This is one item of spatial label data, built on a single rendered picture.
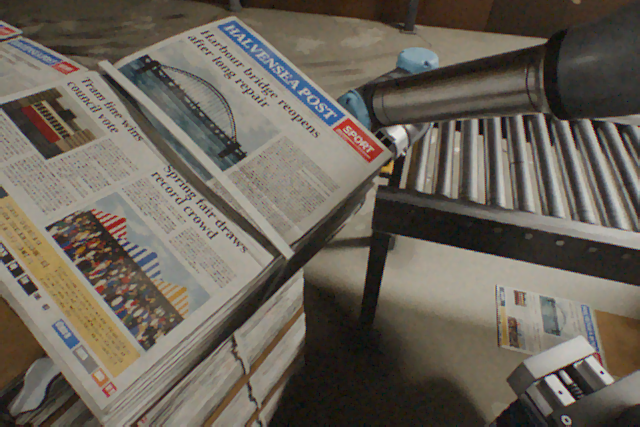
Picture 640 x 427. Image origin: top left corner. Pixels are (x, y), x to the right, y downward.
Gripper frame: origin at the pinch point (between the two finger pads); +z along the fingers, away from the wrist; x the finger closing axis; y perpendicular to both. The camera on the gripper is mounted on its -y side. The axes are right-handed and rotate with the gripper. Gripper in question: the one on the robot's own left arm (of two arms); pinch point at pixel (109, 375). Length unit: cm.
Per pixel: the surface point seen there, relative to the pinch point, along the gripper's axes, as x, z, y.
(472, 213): -24, 71, -10
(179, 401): -7.2, 4.1, -16.5
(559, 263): -47, 79, -11
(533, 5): 23, 383, -86
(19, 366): 24, -13, -50
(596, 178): -42, 103, -4
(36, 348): 25, -9, -50
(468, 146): -13, 94, -14
